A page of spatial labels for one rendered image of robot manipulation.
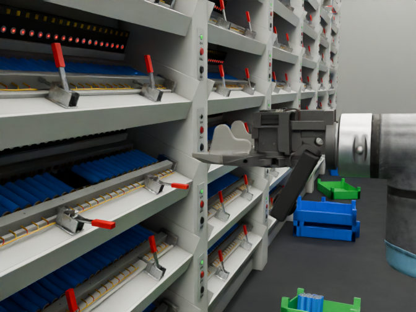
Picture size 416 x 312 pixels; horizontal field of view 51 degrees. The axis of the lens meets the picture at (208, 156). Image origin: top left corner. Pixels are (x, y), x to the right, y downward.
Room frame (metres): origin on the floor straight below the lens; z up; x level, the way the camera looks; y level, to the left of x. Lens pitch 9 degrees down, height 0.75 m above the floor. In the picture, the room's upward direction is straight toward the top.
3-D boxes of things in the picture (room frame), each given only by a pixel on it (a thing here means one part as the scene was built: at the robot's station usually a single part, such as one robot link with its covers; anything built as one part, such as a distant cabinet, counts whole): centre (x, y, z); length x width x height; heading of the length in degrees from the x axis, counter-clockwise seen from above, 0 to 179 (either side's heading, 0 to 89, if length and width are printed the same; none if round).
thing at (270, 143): (0.64, -0.13, 0.67); 0.12 x 0.08 x 0.09; 68
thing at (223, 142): (0.64, -0.02, 0.66); 0.09 x 0.03 x 0.06; 85
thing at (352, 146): (0.60, -0.20, 0.67); 0.10 x 0.05 x 0.09; 158
